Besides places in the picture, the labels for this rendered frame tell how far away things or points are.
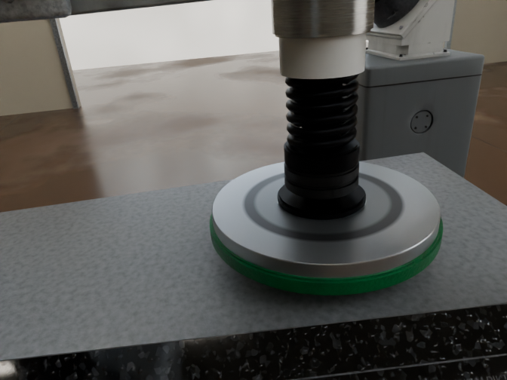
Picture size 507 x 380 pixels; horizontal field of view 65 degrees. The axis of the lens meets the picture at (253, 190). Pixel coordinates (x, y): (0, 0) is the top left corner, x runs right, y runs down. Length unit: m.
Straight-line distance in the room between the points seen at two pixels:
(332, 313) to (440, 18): 1.22
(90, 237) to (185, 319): 0.19
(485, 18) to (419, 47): 5.19
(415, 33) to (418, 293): 1.12
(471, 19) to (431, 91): 5.09
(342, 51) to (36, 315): 0.34
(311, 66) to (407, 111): 1.09
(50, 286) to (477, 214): 0.46
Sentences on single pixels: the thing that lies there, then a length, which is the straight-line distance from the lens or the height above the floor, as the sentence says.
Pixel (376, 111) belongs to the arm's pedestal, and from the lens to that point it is 1.34.
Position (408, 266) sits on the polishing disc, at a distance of 0.34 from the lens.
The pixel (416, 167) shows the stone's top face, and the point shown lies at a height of 0.82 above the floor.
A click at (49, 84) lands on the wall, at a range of 5.42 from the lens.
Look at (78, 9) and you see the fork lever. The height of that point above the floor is 1.06.
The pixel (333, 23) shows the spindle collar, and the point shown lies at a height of 1.04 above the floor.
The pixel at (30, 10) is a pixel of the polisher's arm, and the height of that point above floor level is 1.06.
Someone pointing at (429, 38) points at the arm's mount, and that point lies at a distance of 1.45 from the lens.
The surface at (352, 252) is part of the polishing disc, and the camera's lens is 0.32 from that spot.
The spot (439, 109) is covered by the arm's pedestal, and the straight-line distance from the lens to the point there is 1.46.
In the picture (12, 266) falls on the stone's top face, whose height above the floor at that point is 0.82.
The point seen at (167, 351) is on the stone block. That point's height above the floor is 0.82.
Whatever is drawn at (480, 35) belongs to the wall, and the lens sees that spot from 6.61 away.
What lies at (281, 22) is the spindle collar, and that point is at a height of 1.04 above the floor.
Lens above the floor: 1.06
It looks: 26 degrees down
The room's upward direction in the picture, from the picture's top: 4 degrees counter-clockwise
